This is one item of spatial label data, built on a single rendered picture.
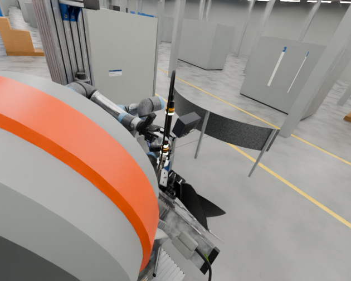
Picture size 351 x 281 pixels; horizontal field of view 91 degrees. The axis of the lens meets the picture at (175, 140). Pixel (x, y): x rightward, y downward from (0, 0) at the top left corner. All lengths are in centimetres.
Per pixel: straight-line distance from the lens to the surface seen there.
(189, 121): 166
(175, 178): 102
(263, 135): 282
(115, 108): 121
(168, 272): 202
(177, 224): 101
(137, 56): 292
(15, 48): 1002
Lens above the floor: 199
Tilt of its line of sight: 34 degrees down
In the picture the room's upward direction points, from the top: 10 degrees clockwise
